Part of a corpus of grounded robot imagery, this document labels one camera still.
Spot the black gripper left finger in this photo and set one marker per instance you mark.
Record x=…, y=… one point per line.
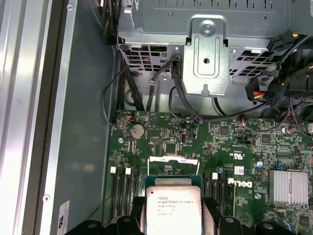
x=138, y=220

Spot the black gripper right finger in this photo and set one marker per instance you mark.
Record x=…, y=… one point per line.
x=210, y=220

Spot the silver CPU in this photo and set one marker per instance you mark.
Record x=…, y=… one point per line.
x=171, y=210

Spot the black RAM slot bank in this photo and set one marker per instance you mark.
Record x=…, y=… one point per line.
x=122, y=193
x=215, y=193

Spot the metal socket cover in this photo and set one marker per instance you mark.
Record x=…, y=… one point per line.
x=168, y=159

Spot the green motherboard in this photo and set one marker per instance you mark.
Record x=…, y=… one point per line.
x=220, y=147

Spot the silver finned chipset heat sink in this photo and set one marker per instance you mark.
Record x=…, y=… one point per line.
x=288, y=188

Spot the round coin battery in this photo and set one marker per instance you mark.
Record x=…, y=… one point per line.
x=137, y=131

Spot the black and silver PC case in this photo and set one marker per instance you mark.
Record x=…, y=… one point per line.
x=85, y=122

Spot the black power connector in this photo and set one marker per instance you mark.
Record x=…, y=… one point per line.
x=264, y=90

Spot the silver metal drive cage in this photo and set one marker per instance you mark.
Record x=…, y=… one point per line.
x=244, y=24

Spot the silver metal bracket plate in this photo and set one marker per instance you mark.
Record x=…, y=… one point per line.
x=207, y=73

